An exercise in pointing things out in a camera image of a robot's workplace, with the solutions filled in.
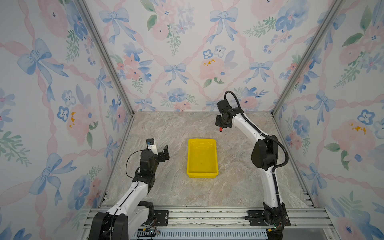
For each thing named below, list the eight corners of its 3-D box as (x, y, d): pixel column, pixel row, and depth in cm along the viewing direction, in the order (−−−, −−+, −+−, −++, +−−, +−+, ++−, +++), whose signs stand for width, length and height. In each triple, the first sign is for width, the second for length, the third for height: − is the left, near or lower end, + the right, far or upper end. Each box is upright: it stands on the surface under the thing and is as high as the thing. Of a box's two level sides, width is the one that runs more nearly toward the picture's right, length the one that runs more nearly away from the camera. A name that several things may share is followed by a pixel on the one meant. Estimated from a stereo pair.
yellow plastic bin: (187, 178, 89) (186, 173, 84) (188, 143, 105) (187, 137, 99) (217, 178, 89) (219, 173, 84) (214, 143, 105) (215, 137, 99)
